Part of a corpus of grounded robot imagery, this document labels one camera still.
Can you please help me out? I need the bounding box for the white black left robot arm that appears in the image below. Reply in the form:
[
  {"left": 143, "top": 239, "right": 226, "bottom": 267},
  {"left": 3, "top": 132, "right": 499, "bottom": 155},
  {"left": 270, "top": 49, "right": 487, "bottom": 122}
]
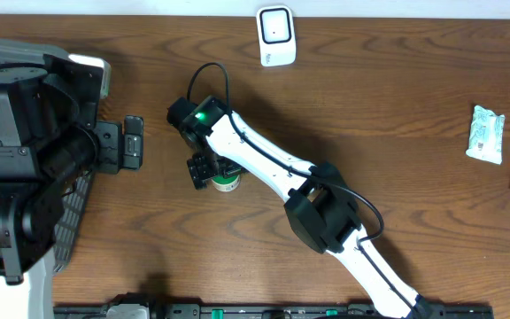
[{"left": 0, "top": 53, "right": 144, "bottom": 318}]

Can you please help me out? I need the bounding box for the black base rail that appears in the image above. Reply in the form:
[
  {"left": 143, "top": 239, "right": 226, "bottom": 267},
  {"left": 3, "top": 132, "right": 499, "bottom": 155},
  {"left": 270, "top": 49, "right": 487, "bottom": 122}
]
[{"left": 53, "top": 292, "right": 495, "bottom": 319}]

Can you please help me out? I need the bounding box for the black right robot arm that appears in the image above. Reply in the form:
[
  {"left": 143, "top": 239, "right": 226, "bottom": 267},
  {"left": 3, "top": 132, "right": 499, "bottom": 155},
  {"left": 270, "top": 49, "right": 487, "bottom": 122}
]
[{"left": 166, "top": 97, "right": 433, "bottom": 318}]

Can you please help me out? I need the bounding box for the grey plastic mesh basket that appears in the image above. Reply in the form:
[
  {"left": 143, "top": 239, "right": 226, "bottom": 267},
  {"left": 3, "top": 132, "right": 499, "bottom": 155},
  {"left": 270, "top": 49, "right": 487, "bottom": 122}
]
[{"left": 0, "top": 39, "right": 96, "bottom": 284}]

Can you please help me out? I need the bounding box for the teal white snack packet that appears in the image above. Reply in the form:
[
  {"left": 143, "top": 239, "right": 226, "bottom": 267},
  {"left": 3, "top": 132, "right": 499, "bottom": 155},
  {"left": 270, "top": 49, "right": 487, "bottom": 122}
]
[{"left": 466, "top": 105, "right": 506, "bottom": 165}]

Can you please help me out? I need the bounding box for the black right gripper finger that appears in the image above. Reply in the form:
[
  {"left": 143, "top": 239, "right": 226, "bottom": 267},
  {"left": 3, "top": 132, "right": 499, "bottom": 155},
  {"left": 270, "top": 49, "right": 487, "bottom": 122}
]
[
  {"left": 187, "top": 153, "right": 219, "bottom": 190},
  {"left": 219, "top": 157, "right": 246, "bottom": 177}
]

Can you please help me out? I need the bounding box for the green lid white jar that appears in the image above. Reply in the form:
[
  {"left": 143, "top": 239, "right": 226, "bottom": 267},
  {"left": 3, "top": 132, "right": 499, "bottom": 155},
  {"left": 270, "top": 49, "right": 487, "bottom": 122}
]
[{"left": 212, "top": 175, "right": 241, "bottom": 192}]

